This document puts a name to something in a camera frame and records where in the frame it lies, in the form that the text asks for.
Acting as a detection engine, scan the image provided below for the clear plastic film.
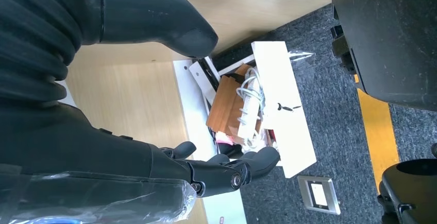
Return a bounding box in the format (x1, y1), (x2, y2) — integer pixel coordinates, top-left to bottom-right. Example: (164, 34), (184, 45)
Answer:
(0, 171), (198, 224)

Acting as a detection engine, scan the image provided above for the ribbed robot right arm sleeve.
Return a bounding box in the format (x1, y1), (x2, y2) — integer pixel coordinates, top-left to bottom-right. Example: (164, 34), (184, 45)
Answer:
(0, 0), (85, 114)

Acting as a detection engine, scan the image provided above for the white panel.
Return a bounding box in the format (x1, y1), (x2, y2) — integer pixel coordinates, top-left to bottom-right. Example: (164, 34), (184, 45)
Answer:
(172, 58), (248, 224)

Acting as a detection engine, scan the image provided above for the brown wooden board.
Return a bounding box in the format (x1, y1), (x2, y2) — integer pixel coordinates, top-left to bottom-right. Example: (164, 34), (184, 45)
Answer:
(206, 63), (263, 145)

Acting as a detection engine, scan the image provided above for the white power strip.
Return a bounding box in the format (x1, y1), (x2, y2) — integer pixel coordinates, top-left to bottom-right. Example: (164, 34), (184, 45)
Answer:
(237, 76), (262, 145)

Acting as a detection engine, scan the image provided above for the clear plastic scrap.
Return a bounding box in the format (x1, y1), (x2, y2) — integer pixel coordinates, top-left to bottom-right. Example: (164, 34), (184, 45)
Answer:
(288, 50), (315, 63)

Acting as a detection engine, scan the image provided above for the metal floor socket plate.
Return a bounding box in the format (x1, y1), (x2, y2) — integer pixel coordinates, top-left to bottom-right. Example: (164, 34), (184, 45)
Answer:
(297, 175), (341, 216)

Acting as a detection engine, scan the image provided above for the yellow floor tape strip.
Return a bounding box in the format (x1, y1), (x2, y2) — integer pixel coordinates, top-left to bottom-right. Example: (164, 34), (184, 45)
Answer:
(353, 74), (400, 194)

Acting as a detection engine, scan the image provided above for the black machine housing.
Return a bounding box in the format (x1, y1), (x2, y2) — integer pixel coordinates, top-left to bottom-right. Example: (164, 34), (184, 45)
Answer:
(330, 0), (437, 112)

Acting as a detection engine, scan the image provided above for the black rounded machine part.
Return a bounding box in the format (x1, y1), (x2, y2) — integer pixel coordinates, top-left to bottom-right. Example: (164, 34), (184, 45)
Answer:
(377, 144), (437, 224)

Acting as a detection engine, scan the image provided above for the white cable bundle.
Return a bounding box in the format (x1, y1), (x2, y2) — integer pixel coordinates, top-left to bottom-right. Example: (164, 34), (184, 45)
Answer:
(236, 67), (267, 153)

